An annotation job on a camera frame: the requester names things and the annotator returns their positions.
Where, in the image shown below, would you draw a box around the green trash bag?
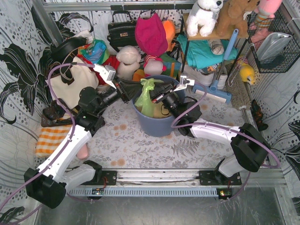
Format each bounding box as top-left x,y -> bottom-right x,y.
134,78 -> 164,119

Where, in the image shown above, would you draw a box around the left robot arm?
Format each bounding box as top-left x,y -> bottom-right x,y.
24,78 -> 142,209

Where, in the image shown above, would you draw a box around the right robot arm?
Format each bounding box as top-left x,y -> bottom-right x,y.
149,80 -> 269,185

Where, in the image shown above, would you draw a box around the rainbow striped bag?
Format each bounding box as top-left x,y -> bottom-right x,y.
132,53 -> 181,81

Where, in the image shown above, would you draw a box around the blue trash bin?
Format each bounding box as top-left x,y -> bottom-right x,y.
131,75 -> 186,137

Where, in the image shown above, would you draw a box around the cream canvas tote bag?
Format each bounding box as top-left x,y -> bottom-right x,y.
50,66 -> 99,109

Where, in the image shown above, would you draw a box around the magenta hanging cloth bag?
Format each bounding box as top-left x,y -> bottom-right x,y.
135,13 -> 168,56

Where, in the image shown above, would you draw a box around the brown patterned bag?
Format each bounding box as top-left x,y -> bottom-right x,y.
41,100 -> 72,128

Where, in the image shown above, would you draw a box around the white round plush pink hands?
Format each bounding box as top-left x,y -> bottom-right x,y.
143,54 -> 167,76

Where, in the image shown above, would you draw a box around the white fluffy plush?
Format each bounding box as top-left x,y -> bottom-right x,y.
116,45 -> 141,80

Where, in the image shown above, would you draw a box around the red cloth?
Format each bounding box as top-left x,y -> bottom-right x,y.
90,55 -> 120,85

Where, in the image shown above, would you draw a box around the white sneaker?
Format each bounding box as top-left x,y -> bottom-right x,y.
184,67 -> 228,90

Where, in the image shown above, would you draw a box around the teal cloth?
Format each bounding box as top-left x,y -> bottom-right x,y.
177,35 -> 238,69

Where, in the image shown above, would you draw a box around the black handbag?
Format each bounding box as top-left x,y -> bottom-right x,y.
107,10 -> 138,52

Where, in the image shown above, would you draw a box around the orange plush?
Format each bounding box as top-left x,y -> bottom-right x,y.
162,20 -> 175,52

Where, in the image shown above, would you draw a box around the pink foam roll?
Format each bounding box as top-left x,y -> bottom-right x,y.
76,144 -> 89,160

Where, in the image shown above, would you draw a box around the white grey dog plush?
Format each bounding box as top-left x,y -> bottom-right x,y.
187,0 -> 224,37

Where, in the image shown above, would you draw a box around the orange white striped cloth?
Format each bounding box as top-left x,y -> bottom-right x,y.
35,125 -> 72,158

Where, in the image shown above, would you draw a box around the yellow duck plush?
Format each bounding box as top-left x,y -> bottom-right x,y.
237,58 -> 255,85

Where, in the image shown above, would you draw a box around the wooden shelf rack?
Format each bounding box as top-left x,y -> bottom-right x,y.
180,13 -> 235,74

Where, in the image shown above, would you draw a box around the brown teddy bear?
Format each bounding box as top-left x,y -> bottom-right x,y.
216,0 -> 260,37

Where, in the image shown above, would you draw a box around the silver pouch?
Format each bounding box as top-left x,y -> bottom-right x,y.
256,32 -> 293,61

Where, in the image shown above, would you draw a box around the pink plush doll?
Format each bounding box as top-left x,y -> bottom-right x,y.
254,0 -> 282,23

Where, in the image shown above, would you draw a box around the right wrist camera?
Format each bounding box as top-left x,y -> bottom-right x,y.
173,75 -> 195,92

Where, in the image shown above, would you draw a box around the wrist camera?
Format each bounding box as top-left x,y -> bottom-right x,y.
173,75 -> 195,92
94,64 -> 116,89

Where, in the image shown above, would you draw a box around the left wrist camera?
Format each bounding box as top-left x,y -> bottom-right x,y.
94,64 -> 116,89

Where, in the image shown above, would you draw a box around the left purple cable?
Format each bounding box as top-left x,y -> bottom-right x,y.
0,62 -> 99,225

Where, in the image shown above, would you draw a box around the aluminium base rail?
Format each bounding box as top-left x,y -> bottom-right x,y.
58,165 -> 286,197

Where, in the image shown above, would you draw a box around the black wire basket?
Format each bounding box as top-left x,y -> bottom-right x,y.
247,11 -> 300,74

